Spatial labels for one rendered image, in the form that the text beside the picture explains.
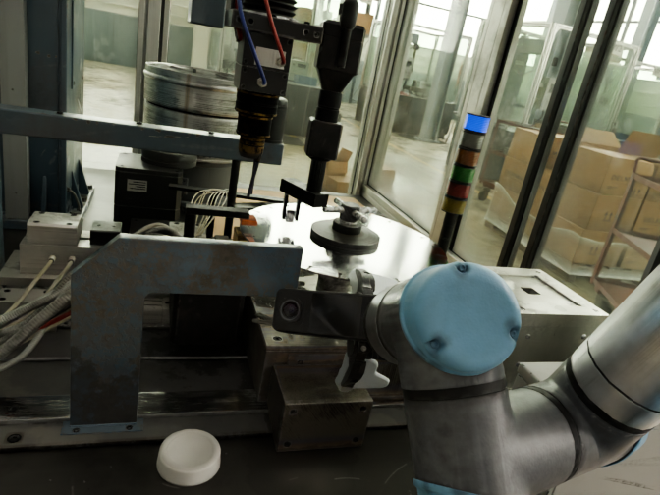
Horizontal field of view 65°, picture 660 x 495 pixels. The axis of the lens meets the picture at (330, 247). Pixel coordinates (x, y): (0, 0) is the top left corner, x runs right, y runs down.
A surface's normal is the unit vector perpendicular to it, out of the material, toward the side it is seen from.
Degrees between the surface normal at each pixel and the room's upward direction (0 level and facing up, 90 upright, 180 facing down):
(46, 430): 0
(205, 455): 1
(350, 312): 61
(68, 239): 90
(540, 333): 90
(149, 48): 90
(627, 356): 89
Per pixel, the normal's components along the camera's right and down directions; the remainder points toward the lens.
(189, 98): 0.02, 0.36
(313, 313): -0.31, -0.24
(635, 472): 0.28, 0.38
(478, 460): 0.07, -0.18
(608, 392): -0.67, 0.26
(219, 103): 0.48, 0.39
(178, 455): 0.18, -0.92
